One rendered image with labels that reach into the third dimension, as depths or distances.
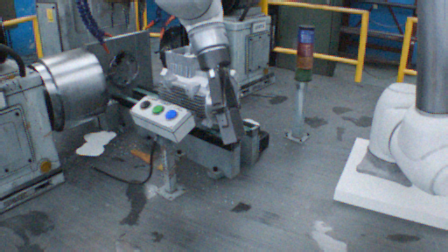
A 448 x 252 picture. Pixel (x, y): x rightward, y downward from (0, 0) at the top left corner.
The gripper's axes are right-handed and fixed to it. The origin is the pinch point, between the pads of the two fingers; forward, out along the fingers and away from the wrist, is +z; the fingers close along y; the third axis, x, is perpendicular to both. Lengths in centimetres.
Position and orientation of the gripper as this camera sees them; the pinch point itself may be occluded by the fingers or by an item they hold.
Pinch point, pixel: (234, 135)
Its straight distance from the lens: 83.0
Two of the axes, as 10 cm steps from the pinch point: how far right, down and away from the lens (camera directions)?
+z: 2.6, 9.6, 0.3
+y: 2.0, -0.8, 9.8
